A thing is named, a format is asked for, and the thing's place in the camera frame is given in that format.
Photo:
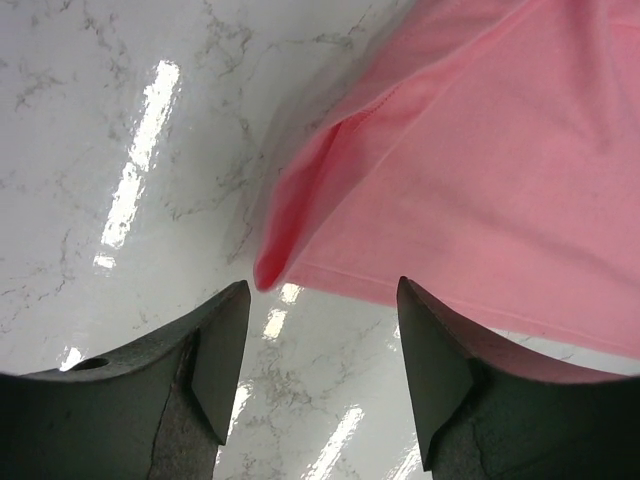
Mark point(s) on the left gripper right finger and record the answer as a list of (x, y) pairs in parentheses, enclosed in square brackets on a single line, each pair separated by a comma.
[(488, 408)]

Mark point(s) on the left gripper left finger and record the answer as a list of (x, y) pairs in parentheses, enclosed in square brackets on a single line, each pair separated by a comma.
[(158, 407)]

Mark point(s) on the light pink t shirt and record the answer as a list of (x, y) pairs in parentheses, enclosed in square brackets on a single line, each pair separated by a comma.
[(491, 154)]

